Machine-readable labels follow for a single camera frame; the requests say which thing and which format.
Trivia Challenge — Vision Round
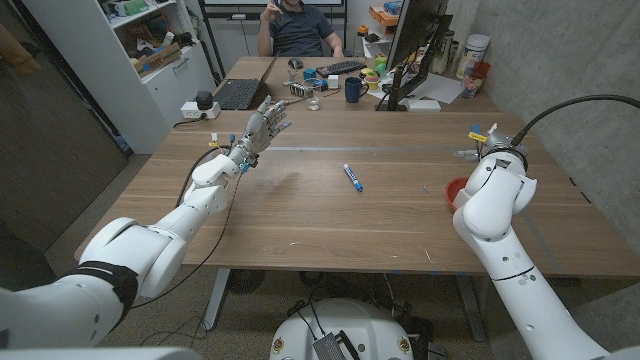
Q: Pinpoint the black computer monitor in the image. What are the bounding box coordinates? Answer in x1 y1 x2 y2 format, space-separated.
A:
375 0 454 112

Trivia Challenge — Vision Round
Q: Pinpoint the person in dark trousers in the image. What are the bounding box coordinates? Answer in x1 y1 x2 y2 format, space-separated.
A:
0 219 56 291

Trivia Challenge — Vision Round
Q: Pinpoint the blue marker pen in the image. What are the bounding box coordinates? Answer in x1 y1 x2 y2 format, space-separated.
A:
342 163 364 193

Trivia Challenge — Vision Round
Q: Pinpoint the white shelf cabinet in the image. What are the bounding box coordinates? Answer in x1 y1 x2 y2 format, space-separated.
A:
22 0 217 155

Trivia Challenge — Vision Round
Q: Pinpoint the dark blue mug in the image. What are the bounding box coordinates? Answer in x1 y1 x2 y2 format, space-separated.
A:
344 76 370 104

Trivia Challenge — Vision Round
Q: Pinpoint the flat white box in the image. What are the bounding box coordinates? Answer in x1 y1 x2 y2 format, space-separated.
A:
405 98 442 113

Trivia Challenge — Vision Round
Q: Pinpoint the wooden office desk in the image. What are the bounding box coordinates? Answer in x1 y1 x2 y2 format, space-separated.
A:
214 55 501 114

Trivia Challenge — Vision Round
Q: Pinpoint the seated person dark shirt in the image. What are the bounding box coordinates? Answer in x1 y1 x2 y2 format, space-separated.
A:
256 0 345 58

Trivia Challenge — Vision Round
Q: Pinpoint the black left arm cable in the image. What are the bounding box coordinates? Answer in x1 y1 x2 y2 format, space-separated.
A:
174 144 234 209

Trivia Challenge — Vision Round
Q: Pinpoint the white power strip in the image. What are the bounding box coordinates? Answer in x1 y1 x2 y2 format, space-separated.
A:
180 101 222 120

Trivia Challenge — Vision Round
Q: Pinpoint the person forearm tan sleeve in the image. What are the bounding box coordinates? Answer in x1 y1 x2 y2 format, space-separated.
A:
0 22 42 76

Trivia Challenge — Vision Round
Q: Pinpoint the grey finned electronics box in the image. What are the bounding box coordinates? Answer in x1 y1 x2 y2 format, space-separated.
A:
313 333 347 360

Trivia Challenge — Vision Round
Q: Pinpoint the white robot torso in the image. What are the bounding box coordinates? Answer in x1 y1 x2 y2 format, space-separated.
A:
268 298 415 360

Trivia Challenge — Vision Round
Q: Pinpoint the black keyboard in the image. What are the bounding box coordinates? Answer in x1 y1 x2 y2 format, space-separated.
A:
315 59 367 78

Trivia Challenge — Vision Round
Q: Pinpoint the white round canister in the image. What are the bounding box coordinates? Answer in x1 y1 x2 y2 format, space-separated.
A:
455 33 492 80

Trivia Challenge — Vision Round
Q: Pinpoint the orange storage box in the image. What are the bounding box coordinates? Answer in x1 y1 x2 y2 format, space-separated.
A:
368 4 401 27

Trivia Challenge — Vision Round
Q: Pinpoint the white paper sheet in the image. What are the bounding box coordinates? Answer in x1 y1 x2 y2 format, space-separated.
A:
369 72 464 105

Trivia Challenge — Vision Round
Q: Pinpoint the black laptop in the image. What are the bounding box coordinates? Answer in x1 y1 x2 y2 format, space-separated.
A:
213 55 278 112

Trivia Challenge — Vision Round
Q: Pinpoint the brown cardboard box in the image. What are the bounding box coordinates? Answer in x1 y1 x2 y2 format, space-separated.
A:
132 42 183 76

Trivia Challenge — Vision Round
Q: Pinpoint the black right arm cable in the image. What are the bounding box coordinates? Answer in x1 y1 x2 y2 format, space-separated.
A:
509 93 640 147

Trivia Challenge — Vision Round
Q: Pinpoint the black round floor fan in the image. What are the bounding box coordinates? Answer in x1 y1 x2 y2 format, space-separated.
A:
227 269 266 295

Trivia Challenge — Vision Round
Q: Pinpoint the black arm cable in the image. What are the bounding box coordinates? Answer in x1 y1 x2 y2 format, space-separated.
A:
509 93 640 147
174 144 234 209

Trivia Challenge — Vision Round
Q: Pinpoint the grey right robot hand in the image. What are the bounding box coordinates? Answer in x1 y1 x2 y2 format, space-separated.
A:
452 130 527 162

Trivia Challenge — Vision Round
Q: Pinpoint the red bowl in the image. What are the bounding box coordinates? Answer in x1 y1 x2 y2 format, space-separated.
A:
444 176 471 212

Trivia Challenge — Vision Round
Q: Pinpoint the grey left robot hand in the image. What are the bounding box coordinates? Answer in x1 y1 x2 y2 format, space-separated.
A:
228 94 292 170

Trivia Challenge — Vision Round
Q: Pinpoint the grey table leg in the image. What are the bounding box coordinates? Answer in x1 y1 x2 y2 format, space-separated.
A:
202 268 231 331
454 274 494 343

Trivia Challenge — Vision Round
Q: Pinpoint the clear drinking glass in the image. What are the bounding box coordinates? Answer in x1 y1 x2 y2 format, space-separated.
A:
303 78 324 112

